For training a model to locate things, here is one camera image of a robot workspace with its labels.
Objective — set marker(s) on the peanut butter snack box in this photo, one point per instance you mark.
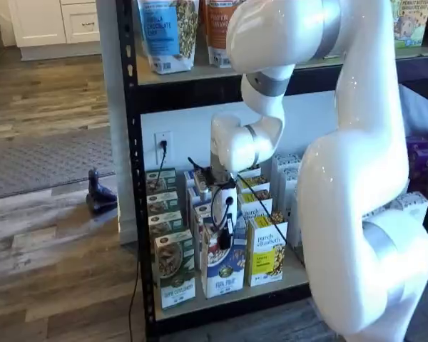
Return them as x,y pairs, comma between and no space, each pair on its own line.
410,28

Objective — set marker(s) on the white cabinet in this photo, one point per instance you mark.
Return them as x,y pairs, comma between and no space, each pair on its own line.
39,21

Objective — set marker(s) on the green and white cereal box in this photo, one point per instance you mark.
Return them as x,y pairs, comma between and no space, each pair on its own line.
165,224
160,180
162,203
174,270

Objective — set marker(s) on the grey floor rug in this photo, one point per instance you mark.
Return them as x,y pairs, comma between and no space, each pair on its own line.
39,160

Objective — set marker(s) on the black metal shelving unit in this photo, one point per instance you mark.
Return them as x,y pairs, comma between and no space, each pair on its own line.
185,96

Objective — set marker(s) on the blue granola pouch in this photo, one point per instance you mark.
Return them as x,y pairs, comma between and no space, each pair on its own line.
160,32

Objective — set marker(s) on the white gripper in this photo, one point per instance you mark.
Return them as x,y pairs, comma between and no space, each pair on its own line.
224,204

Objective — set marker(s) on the orange granola pouch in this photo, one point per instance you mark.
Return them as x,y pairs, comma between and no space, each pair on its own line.
203,10
217,32

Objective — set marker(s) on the white wall outlet plate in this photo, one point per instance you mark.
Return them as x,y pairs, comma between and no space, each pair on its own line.
158,137

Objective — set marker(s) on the blue and white cereal box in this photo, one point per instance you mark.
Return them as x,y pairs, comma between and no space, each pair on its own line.
198,196
192,177
224,274
201,213

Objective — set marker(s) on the white plastic sheet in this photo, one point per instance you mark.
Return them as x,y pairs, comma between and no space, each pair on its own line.
424,107

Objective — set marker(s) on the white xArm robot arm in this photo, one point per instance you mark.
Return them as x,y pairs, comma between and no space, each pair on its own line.
360,178

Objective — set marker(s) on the dark purple floor toy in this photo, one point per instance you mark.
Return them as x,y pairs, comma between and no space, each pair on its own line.
100,201

